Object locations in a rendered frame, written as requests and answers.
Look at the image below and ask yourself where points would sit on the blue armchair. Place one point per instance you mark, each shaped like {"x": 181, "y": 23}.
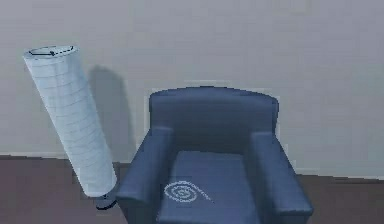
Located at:
{"x": 213, "y": 133}

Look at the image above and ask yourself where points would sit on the white cylinder floor lamp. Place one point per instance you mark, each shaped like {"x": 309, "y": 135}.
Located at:
{"x": 70, "y": 120}

